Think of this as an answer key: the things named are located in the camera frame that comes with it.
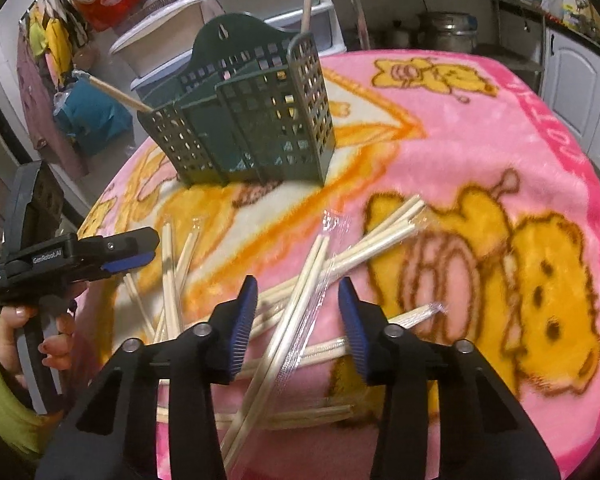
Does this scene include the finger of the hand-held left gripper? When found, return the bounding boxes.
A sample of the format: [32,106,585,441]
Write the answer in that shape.
[77,226,161,281]

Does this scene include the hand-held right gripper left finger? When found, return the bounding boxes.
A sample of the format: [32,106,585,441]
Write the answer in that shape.
[32,275,259,480]

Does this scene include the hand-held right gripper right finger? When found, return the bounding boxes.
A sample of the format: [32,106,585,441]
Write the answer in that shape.
[337,276,563,480]

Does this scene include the bunch of wooden chopsticks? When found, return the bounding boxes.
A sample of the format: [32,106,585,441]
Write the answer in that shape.
[122,195,443,480]

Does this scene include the green plastic utensil basket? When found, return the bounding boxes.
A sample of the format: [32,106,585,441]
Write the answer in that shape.
[136,13,337,188]

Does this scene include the person's left forearm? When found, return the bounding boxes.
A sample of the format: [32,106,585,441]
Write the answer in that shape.
[0,315,56,466]

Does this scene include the person's left hand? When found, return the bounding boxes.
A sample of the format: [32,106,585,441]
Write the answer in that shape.
[0,305,78,381]

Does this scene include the pink hanging garment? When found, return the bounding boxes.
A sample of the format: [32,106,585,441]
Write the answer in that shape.
[17,45,56,151]

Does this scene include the yellow hanging garment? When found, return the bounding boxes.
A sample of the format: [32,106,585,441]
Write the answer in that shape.
[45,17,73,86]

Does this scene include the cream plastic drawer tower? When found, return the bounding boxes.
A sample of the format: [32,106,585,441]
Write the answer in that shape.
[109,0,206,92]

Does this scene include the pink printed blanket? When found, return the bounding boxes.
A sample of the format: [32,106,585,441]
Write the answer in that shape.
[72,50,600,480]

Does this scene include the steel pot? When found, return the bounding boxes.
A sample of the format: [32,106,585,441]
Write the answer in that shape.
[419,10,478,53]

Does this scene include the white kitchen cabinets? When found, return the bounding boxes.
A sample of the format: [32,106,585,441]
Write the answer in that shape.
[540,25,600,186]

